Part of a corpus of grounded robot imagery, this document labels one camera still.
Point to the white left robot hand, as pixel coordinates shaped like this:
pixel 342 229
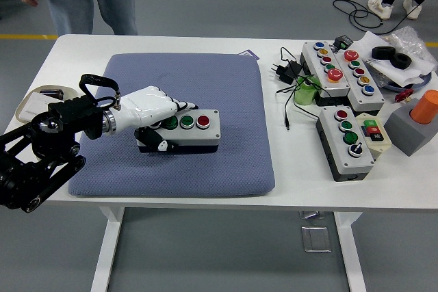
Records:
pixel 143 107

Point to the black power adapter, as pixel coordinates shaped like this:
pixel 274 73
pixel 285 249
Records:
pixel 289 69

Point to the blue round plate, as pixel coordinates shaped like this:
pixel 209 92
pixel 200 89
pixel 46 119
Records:
pixel 422 83

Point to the five-button box, red mushroom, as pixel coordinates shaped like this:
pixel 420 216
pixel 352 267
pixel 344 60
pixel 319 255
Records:
pixel 373 100

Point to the beige three-key switch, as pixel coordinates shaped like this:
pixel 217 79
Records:
pixel 373 129

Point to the black terminal module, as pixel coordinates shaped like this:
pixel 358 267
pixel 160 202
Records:
pixel 343 41

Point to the five-button box, yellow-ringed stop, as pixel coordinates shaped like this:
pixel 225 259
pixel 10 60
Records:
pixel 309 54

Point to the grey block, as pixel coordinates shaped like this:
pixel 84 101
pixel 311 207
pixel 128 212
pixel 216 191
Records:
pixel 403 131

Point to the white paper sheet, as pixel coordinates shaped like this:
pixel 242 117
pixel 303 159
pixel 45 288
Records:
pixel 366 44

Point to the dark small cylinder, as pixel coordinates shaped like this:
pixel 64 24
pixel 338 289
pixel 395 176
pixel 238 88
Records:
pixel 51 93

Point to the white flat card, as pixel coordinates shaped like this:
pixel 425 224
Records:
pixel 34 104

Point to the white table leg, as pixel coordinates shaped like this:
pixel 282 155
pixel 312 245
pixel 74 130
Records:
pixel 107 247
pixel 350 254

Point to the metal floor socket plate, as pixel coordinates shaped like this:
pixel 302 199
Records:
pixel 316 239

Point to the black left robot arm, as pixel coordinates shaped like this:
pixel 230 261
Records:
pixel 68 110

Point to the clear bubble wrap bag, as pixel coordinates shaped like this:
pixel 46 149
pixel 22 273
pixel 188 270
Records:
pixel 409 40

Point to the orange cylinder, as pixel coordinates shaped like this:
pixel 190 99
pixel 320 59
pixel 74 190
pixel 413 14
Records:
pixel 426 107

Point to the small red part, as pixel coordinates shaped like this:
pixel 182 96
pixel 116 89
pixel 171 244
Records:
pixel 403 95

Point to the green cylinder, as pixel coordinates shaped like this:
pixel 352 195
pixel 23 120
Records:
pixel 304 95

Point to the three-button grey control box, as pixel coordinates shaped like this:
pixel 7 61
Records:
pixel 205 138

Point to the small metal floor plate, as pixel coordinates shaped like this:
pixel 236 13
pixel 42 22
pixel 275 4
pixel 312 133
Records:
pixel 311 215

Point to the beige oval tray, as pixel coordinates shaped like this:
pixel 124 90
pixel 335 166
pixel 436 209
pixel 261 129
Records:
pixel 70 92

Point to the blue-grey woven mat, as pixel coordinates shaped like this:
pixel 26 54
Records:
pixel 212 83

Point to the four-button grey control box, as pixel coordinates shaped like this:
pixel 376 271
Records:
pixel 356 165

